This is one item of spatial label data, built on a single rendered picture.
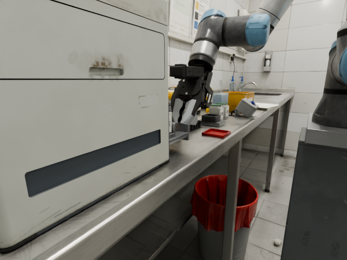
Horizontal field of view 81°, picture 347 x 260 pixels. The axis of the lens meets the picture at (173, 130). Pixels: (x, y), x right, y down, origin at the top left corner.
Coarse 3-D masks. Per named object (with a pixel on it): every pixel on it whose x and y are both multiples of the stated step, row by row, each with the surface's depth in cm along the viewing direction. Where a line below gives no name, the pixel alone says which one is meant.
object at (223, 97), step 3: (219, 93) 96; (222, 93) 96; (225, 93) 96; (228, 93) 98; (213, 96) 92; (216, 96) 91; (219, 96) 90; (222, 96) 91; (225, 96) 95; (213, 99) 92; (216, 99) 91; (219, 99) 91; (222, 99) 91; (225, 99) 95; (213, 102) 93; (216, 102) 92; (219, 102) 91; (222, 102) 92; (225, 102) 96
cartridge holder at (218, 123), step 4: (204, 116) 75; (208, 116) 74; (212, 116) 73; (216, 116) 73; (220, 116) 76; (200, 120) 77; (204, 120) 75; (208, 120) 74; (212, 120) 73; (216, 120) 74; (204, 124) 75; (208, 124) 74; (212, 124) 73; (216, 124) 73; (220, 124) 73
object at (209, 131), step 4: (212, 128) 67; (204, 132) 63; (208, 132) 65; (212, 132) 65; (216, 132) 65; (220, 132) 65; (224, 132) 65; (228, 132) 62; (212, 136) 60; (216, 136) 60; (220, 136) 59; (224, 136) 59
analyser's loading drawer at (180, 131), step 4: (172, 124) 45; (176, 124) 51; (180, 124) 50; (184, 124) 50; (188, 124) 49; (172, 128) 45; (176, 128) 51; (180, 128) 50; (184, 128) 50; (188, 128) 49; (172, 132) 45; (176, 132) 50; (180, 132) 50; (184, 132) 50; (188, 132) 50; (172, 136) 45; (176, 136) 46; (180, 136) 46; (184, 136) 48; (188, 136) 50; (172, 140) 44; (176, 140) 46
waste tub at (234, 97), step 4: (224, 92) 103; (228, 92) 112; (232, 92) 114; (236, 92) 113; (240, 92) 111; (244, 92) 110; (248, 92) 109; (252, 92) 104; (228, 96) 103; (232, 96) 102; (236, 96) 100; (240, 96) 99; (244, 96) 98; (248, 96) 100; (252, 96) 105; (228, 100) 103; (232, 100) 102; (236, 100) 101; (240, 100) 100; (252, 100) 106; (228, 104) 104; (232, 104) 102; (236, 104) 101; (232, 108) 103; (240, 112) 101
